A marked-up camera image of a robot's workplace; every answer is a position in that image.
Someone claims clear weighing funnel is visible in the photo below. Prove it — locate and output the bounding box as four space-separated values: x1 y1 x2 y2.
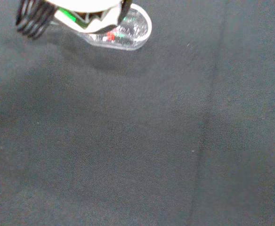
77 3 153 51

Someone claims black bench cloth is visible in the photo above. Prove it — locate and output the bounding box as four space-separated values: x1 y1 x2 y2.
0 0 275 226

